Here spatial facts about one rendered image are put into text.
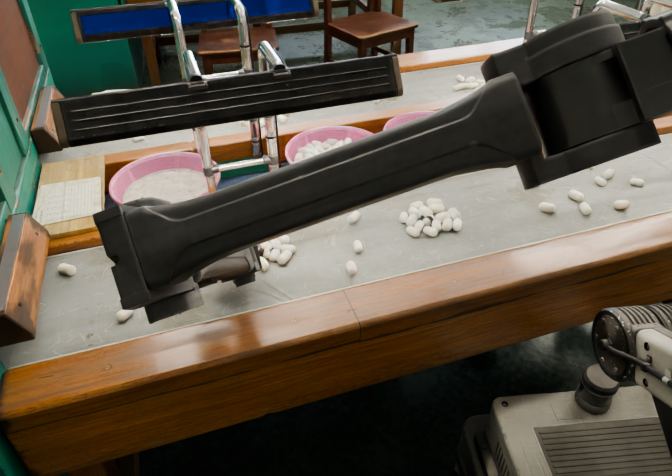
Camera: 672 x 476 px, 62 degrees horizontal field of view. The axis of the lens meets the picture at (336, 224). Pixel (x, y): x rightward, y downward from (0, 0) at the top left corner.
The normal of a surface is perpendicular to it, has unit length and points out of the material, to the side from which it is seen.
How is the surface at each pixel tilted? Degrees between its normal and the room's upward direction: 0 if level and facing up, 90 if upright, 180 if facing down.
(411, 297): 0
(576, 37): 54
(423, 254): 0
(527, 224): 0
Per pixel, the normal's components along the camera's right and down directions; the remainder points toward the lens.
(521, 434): -0.03, -0.80
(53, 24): 0.25, 0.57
